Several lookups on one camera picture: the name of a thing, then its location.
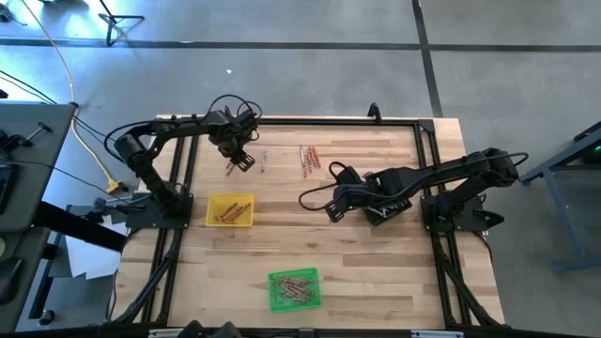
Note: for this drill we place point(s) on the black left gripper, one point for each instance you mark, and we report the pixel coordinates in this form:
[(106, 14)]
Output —
[(225, 133)]

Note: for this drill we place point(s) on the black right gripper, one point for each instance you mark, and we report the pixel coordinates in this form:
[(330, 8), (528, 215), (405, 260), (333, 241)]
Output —
[(371, 195)]

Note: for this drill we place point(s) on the red and white markers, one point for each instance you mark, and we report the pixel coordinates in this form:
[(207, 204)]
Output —
[(295, 297)]

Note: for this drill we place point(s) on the green slotted plastic basket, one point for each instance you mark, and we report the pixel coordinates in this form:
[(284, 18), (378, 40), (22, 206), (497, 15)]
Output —
[(277, 305)]

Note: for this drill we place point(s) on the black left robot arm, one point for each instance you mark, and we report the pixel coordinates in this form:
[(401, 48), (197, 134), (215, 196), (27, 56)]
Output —
[(159, 188)]

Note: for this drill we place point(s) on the yellow slotted plastic basket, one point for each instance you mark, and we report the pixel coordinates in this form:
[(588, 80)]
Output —
[(244, 199)]

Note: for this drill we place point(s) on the black slotted plastic basket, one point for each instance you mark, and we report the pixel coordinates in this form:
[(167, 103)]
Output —
[(396, 215)]

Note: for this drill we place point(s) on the black table clamp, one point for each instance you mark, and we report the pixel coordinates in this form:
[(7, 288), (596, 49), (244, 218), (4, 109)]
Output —
[(374, 112)]

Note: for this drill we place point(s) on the black desk leg beam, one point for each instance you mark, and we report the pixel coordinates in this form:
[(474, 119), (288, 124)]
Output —
[(80, 227)]

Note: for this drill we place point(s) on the white paper sheet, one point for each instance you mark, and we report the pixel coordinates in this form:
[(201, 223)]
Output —
[(89, 260)]

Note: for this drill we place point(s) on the black tripod stand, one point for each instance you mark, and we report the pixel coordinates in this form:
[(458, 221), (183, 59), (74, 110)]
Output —
[(110, 33)]

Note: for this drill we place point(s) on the grey side desk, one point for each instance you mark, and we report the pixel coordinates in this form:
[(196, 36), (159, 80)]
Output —
[(35, 159)]

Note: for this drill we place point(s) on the black hand tool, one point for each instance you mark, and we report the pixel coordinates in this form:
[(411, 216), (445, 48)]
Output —
[(14, 141)]

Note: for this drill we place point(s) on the black keyboard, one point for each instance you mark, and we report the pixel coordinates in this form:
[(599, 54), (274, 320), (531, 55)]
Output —
[(5, 188)]

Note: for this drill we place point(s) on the black caster wheel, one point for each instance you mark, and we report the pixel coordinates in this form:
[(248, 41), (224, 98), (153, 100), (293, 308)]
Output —
[(46, 318)]

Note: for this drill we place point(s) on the black computer mouse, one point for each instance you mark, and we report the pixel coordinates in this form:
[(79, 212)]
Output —
[(9, 281)]

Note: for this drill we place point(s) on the black device green light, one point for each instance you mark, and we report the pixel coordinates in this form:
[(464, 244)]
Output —
[(594, 157)]

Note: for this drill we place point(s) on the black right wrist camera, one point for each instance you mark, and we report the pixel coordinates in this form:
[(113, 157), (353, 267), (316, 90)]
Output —
[(349, 176)]

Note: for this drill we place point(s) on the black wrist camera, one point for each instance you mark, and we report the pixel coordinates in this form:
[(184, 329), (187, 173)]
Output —
[(349, 176), (247, 124)]

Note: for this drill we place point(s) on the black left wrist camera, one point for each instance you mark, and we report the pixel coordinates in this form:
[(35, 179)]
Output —
[(247, 124)]

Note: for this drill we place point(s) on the black aluminium table frame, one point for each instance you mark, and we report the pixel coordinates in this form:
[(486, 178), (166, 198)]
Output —
[(328, 122)]

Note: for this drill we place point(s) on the black front rail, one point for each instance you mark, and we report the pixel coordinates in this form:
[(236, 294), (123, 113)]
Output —
[(282, 335)]

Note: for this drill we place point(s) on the silver bracket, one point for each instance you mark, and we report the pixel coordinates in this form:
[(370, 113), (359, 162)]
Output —
[(436, 334), (164, 333)]

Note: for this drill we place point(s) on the grey metal table frame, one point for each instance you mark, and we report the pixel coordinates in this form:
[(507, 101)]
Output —
[(559, 158)]

